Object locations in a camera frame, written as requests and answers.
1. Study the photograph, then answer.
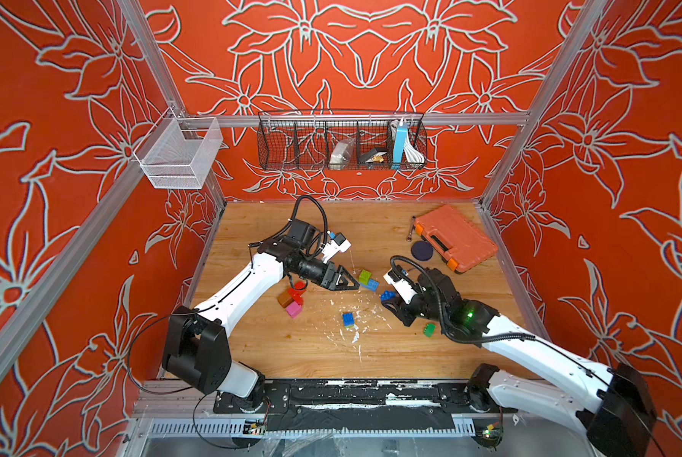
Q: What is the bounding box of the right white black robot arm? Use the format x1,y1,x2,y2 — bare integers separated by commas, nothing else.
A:
382,255,657,456

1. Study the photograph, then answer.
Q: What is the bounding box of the light blue box in basket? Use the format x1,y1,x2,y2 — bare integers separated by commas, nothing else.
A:
392,123,408,169

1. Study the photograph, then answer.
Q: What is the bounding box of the white slotted cable duct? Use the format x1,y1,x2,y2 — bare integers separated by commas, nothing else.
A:
148,418,266,439

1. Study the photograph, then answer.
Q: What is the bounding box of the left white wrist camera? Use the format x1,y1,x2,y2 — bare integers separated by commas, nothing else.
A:
321,232,352,264

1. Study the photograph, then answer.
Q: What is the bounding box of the grey plastic bag in basket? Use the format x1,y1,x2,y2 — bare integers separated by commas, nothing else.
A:
329,138,355,171

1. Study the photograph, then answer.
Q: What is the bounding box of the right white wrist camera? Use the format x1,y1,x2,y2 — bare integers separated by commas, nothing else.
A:
384,270,417,305

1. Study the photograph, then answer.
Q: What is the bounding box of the clear acrylic wall box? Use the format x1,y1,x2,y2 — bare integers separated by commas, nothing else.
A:
135,118,224,190

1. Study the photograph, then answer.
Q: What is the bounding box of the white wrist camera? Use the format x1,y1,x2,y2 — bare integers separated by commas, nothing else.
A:
384,270,417,305
321,232,352,264

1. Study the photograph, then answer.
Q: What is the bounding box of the screwdriver bit beside case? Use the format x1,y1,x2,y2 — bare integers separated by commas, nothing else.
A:
406,216,416,242

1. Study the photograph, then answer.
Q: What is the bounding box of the white cable bundle in basket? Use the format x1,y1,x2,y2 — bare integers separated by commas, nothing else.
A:
403,132,427,169

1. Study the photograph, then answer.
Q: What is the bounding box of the small red lego brick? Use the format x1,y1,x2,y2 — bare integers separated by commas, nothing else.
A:
288,282,308,307

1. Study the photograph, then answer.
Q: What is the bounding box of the black wire wall basket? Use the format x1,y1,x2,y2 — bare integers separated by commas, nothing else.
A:
257,110,429,171

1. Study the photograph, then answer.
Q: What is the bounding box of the orange plastic tool case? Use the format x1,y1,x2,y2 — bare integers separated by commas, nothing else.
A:
414,205,498,274

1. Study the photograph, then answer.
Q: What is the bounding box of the dark round disc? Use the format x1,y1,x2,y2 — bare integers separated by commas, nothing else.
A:
411,241,435,262

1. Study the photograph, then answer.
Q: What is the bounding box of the lime green lego brick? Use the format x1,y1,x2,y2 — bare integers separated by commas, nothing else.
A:
359,270,371,286

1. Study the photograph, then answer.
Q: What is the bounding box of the dark green lego brick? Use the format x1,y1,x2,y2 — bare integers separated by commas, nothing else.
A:
423,323,436,338

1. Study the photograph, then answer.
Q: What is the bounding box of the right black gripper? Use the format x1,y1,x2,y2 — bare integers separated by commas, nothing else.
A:
378,284,449,328

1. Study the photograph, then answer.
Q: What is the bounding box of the black item in basket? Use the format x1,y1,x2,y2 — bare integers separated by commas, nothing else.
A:
359,148,388,166

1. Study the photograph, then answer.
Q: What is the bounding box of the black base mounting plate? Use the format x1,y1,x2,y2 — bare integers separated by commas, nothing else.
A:
212,379,519,432

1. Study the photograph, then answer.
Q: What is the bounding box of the brown lego brick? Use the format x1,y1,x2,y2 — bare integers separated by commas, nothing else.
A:
277,291,295,308

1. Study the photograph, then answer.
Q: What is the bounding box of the small blue lego brick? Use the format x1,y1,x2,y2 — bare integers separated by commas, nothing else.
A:
380,291,398,302
342,312,355,328

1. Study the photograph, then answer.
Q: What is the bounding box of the long blue lego brick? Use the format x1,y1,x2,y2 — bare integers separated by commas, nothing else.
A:
363,279,379,292

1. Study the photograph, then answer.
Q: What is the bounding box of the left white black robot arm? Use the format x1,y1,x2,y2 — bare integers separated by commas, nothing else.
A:
161,195,360,411

